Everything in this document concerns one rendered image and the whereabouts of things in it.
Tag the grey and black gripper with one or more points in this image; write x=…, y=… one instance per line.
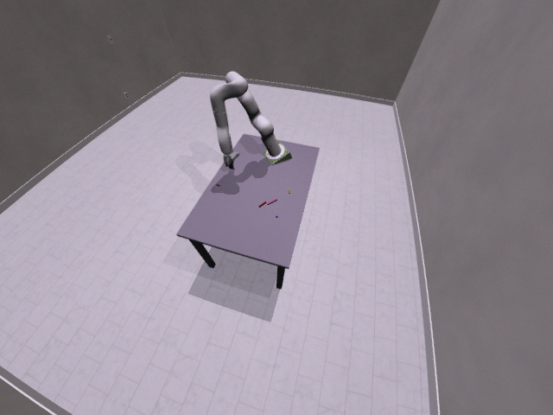
x=227, y=161

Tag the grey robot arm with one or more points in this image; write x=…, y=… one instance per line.
x=239, y=89

